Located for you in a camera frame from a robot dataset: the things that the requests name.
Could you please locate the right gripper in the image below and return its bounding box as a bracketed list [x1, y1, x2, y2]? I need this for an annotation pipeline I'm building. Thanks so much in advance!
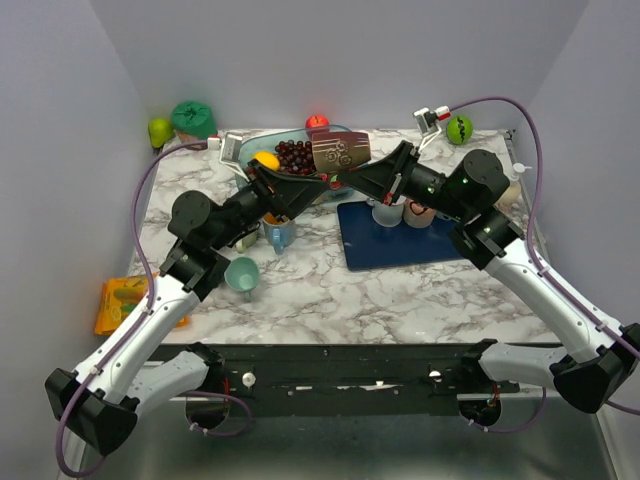
[337, 140, 470, 222]

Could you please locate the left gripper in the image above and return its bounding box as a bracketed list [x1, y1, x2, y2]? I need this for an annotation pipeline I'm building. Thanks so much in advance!
[208, 159, 329, 252]

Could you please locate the grey white mug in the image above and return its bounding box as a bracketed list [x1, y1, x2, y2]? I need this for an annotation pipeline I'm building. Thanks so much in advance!
[371, 196, 406, 228]

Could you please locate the butterfly blue mug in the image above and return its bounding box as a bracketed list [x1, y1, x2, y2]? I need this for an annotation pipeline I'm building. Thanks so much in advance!
[262, 213, 297, 255]

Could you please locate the brown striped mug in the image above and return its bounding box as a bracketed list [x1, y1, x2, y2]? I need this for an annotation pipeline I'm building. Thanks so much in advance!
[312, 132, 371, 173]

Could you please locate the pink mug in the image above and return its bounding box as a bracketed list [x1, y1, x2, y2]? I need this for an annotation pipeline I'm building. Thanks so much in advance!
[403, 199, 436, 229]

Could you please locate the sage green mug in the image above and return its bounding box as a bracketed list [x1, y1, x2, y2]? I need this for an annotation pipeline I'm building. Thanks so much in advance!
[224, 257, 260, 301]

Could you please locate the light green mug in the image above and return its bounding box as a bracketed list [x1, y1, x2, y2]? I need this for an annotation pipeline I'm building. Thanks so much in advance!
[235, 232, 258, 253]

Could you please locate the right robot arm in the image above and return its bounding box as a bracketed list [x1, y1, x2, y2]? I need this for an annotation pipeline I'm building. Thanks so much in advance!
[337, 141, 639, 413]

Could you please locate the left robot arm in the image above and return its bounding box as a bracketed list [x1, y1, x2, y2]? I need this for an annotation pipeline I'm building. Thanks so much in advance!
[45, 162, 328, 456]

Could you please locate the purple grape bunch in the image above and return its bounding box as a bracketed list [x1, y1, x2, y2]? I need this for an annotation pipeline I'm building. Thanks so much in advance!
[275, 140, 317, 176]

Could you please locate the yellow lemon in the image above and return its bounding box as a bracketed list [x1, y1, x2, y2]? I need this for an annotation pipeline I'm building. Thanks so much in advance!
[252, 151, 280, 171]

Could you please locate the clear blue fruit container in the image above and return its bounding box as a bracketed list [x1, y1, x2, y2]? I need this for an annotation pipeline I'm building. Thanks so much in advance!
[239, 125, 350, 168]

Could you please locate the dark blue tray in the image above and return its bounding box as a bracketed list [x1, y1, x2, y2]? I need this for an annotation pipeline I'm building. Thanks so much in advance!
[336, 201, 462, 272]

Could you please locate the red apple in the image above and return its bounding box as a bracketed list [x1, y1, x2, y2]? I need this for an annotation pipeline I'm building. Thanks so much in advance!
[305, 115, 330, 136]

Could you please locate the green striped ball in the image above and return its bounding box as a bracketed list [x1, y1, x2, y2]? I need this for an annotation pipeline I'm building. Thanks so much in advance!
[446, 115, 473, 145]

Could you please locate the green wrapped jar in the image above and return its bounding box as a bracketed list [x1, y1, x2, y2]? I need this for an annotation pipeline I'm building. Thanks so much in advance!
[170, 101, 218, 143]

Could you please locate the cream soap pump bottle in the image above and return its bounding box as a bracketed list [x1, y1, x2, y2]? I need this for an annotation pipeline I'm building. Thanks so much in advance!
[495, 162, 530, 210]

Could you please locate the green pear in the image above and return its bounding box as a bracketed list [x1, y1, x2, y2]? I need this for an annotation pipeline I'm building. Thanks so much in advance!
[148, 118, 174, 149]

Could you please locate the orange snack bag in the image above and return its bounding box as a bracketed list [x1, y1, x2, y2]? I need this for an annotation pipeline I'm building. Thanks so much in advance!
[94, 276, 190, 336]

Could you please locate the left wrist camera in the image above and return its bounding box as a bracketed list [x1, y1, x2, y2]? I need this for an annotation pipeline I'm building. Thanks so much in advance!
[206, 132, 244, 176]

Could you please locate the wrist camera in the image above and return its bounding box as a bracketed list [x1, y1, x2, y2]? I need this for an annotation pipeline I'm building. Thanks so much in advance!
[413, 106, 451, 153]
[206, 132, 244, 176]

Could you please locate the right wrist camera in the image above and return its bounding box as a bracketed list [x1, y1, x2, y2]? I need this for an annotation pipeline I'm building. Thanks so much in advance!
[413, 106, 451, 153]

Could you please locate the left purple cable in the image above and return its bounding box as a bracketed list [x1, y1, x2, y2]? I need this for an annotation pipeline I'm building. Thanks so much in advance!
[54, 141, 211, 479]

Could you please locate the purple cable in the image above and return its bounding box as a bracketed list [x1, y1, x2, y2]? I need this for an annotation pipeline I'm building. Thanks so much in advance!
[54, 141, 211, 479]
[448, 96, 640, 417]

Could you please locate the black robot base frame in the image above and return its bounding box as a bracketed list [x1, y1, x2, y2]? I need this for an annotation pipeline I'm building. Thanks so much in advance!
[144, 339, 566, 419]

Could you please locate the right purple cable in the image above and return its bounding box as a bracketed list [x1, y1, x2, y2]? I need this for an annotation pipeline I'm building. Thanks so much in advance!
[448, 96, 640, 417]

